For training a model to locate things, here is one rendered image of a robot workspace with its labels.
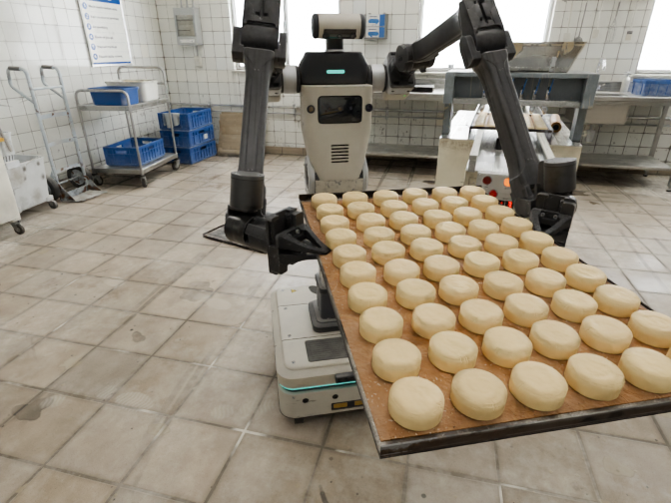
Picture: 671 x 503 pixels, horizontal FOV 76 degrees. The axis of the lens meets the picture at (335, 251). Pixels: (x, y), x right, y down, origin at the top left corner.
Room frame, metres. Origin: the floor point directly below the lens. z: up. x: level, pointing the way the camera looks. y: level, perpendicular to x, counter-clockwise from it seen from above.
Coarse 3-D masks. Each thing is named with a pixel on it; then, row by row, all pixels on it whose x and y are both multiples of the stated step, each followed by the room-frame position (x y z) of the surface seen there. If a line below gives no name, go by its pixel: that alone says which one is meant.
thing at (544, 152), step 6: (528, 108) 3.29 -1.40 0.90; (534, 132) 2.39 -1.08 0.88; (534, 138) 2.33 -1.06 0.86; (540, 138) 2.11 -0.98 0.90; (540, 144) 2.00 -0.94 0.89; (546, 144) 1.96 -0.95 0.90; (540, 150) 1.96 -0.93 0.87; (546, 150) 1.83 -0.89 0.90; (540, 156) 1.92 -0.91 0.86; (546, 156) 1.72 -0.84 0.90; (552, 156) 1.72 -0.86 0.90
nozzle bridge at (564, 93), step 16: (448, 80) 2.45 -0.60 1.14; (464, 80) 2.50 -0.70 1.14; (528, 80) 2.40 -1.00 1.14; (544, 80) 2.37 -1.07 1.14; (560, 80) 2.35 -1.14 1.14; (576, 80) 2.32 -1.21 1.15; (592, 80) 2.22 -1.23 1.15; (448, 96) 2.44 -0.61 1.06; (464, 96) 2.50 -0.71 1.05; (480, 96) 2.47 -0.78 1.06; (528, 96) 2.39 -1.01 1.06; (544, 96) 2.37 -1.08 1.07; (560, 96) 2.34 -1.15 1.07; (576, 96) 2.32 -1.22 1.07; (592, 96) 2.22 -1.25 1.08; (448, 112) 2.54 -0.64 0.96; (576, 112) 2.38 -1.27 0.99; (448, 128) 2.54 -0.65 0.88; (576, 128) 2.33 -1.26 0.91
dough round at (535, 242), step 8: (528, 232) 0.66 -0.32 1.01; (536, 232) 0.66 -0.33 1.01; (520, 240) 0.64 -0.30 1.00; (528, 240) 0.63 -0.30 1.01; (536, 240) 0.63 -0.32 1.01; (544, 240) 0.63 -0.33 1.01; (552, 240) 0.63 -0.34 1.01; (528, 248) 0.62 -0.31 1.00; (536, 248) 0.62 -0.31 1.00; (544, 248) 0.61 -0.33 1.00
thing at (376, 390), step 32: (320, 224) 0.72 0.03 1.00; (352, 224) 0.72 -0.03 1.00; (480, 288) 0.51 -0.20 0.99; (352, 320) 0.44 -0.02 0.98; (352, 352) 0.38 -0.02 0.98; (480, 352) 0.38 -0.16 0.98; (384, 384) 0.33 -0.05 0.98; (448, 384) 0.34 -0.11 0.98; (384, 416) 0.29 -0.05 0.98; (448, 416) 0.30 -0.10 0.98; (512, 416) 0.30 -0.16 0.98
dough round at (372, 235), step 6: (372, 228) 0.66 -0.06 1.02; (378, 228) 0.66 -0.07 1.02; (384, 228) 0.66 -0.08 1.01; (366, 234) 0.64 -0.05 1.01; (372, 234) 0.64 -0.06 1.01; (378, 234) 0.64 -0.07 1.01; (384, 234) 0.64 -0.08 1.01; (390, 234) 0.64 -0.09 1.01; (366, 240) 0.64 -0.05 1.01; (372, 240) 0.63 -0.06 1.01; (378, 240) 0.62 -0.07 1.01; (384, 240) 0.63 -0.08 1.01; (390, 240) 0.63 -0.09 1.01
